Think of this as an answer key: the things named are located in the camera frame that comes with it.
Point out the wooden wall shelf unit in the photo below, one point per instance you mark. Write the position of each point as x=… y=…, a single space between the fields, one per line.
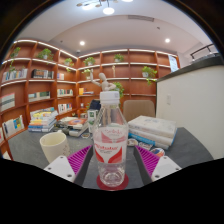
x=40 y=86

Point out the colourful book stack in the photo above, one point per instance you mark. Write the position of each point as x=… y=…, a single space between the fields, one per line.
x=42 y=121

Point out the round colourful badge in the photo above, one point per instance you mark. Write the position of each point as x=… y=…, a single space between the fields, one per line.
x=157 y=152

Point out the ceiling air vent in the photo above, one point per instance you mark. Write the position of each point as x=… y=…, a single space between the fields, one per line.
x=141 y=18

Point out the dark book stack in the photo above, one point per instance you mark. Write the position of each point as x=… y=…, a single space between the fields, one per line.
x=73 y=126

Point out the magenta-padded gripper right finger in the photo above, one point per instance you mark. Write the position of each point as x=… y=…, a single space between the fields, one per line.
x=165 y=168

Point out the wooden artist mannequin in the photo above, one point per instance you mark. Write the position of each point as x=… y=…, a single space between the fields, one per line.
x=104 y=81

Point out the tan upholstered chair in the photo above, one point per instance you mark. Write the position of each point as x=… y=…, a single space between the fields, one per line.
x=139 y=110

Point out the white wall switch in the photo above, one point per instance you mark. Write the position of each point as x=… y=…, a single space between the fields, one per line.
x=168 y=99

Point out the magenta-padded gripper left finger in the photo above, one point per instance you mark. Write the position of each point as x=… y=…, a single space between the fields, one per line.
x=60 y=168

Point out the recessed ceiling spotlight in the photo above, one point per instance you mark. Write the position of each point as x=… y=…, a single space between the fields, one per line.
x=167 y=40
x=82 y=43

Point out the branched ceiling lamp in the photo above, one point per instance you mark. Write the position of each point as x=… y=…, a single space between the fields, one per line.
x=108 y=8

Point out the cream ceramic cup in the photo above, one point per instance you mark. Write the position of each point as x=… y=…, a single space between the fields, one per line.
x=53 y=146

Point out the grey curtain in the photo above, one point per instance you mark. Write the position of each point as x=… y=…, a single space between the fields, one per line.
x=205 y=56

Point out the white box with green logo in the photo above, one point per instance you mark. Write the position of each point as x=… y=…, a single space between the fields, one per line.
x=91 y=120

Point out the white counter with dark top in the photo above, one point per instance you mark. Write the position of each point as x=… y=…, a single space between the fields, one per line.
x=193 y=110

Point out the white book stack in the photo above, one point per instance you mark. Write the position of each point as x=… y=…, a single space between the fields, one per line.
x=153 y=130

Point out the clear plastic water bottle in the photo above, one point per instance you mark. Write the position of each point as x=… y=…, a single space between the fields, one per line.
x=110 y=143

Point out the dark blue chair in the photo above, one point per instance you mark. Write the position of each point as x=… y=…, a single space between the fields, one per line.
x=95 y=105

